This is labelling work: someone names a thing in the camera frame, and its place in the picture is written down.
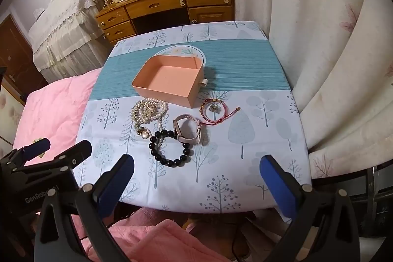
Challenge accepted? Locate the black bead bracelet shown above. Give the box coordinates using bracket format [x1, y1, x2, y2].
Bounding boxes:
[148, 129, 195, 168]

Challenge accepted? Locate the white pearl necklace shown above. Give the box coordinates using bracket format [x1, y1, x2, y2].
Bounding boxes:
[130, 98, 170, 152]

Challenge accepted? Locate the red string charm bracelet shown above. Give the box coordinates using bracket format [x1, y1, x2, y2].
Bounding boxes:
[199, 98, 241, 126]

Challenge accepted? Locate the pink jewelry tray box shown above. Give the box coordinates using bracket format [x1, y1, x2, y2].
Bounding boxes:
[132, 55, 208, 108]

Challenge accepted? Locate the pink quilt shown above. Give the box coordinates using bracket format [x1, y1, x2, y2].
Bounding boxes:
[13, 69, 101, 165]

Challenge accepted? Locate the brown wooden door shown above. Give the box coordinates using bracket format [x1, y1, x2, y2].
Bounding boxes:
[0, 14, 48, 101]

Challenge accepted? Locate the tree print tablecloth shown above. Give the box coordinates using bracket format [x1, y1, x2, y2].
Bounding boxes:
[74, 21, 311, 213]

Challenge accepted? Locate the floral cream curtain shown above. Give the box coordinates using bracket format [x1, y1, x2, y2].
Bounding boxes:
[236, 0, 392, 178]

